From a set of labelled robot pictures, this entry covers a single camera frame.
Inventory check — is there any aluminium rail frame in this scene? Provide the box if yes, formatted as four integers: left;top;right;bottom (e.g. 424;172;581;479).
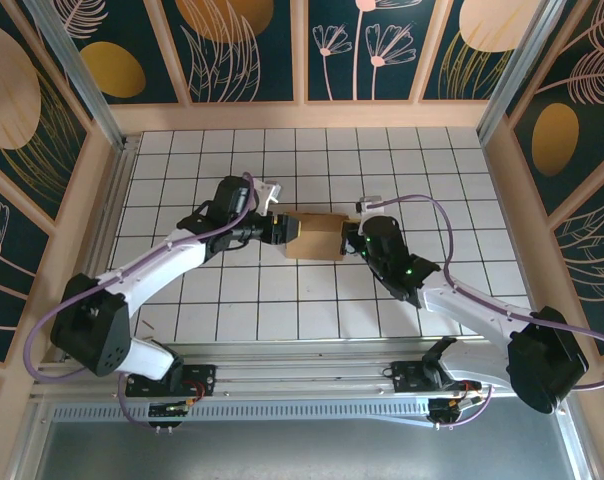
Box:
31;337;573;401

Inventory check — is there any aluminium corner post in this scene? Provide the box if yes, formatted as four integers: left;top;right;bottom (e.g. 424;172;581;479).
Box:
24;0;133;151
475;0;581;146

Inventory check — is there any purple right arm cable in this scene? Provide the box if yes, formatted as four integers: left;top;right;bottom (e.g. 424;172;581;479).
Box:
374;193;604;431

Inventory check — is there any black circuit board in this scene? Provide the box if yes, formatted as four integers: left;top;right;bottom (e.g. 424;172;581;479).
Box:
428;394;483;427
148;399;191;432

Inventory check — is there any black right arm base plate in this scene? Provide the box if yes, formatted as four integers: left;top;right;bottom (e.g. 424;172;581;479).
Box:
391;359;482;394

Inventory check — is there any black right circuit board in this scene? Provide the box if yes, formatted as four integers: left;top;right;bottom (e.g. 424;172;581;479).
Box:
428;394;483;427

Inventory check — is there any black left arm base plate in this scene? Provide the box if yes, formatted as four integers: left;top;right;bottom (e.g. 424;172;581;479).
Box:
125;363;218;399

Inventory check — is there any aluminium side rail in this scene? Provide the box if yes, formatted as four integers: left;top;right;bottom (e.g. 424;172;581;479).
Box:
61;134;141;361

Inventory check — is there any black left circuit board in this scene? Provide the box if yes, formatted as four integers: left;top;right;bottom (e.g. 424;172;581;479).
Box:
148;399;191;432

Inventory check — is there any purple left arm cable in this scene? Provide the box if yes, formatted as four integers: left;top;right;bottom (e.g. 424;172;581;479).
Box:
24;172;261;434

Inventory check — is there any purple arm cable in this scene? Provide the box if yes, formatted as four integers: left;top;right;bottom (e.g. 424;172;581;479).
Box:
24;172;261;434
374;193;604;431

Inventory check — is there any perforated metal cable duct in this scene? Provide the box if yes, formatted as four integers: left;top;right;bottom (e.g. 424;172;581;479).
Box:
49;402;433;426

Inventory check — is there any brown cardboard paper box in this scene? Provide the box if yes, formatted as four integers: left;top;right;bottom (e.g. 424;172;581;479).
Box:
283;212;361;262

